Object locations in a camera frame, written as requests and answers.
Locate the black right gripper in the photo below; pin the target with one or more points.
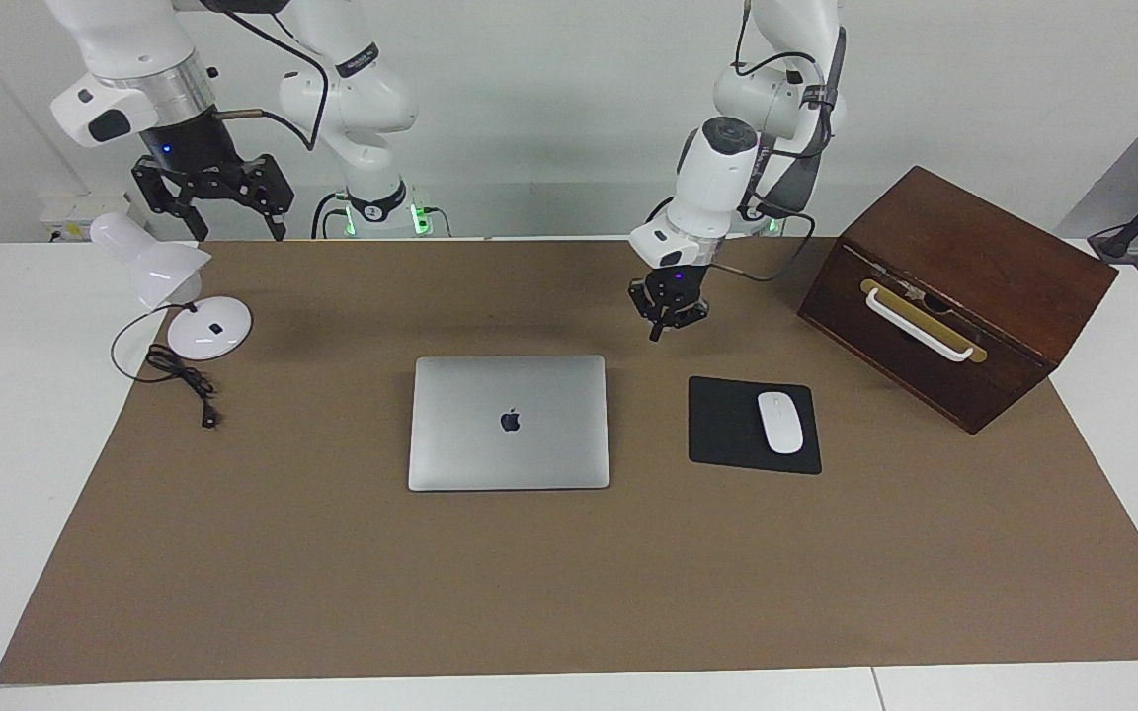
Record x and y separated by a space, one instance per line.
194 148

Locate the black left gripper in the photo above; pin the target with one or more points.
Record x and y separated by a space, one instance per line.
673 291

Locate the silver grey laptop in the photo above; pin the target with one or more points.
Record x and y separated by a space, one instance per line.
529 444

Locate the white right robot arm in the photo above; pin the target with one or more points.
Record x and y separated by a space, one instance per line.
352 99

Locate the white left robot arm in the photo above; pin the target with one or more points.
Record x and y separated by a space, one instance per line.
717 178

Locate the white desk lamp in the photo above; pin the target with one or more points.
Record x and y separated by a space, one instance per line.
149 257

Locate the black mouse pad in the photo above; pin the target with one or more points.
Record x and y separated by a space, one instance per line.
722 425

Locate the white power strip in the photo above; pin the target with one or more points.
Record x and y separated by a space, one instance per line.
75 215

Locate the white computer mouse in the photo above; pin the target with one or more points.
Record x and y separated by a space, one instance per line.
780 423

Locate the brown table mat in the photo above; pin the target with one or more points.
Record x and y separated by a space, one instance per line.
569 583

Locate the dark brown wooden box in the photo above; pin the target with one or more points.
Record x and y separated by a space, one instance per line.
984 257

